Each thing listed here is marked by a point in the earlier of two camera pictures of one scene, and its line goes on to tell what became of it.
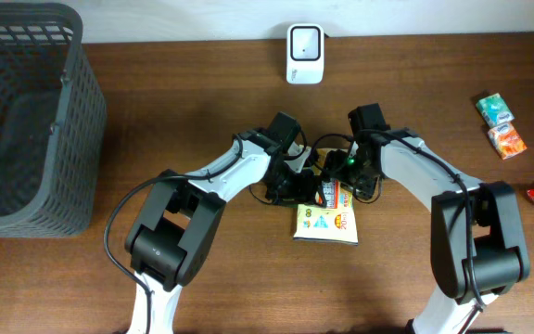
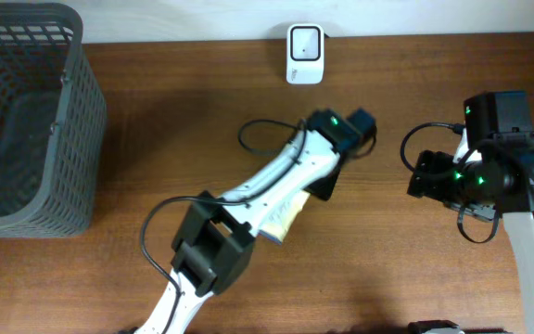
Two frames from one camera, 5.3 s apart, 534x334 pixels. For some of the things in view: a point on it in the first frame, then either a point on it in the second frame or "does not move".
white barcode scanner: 305,57 does not move
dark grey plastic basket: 38,123 does not move
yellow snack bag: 331,218 to 276,223
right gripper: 335,164 to 435,185
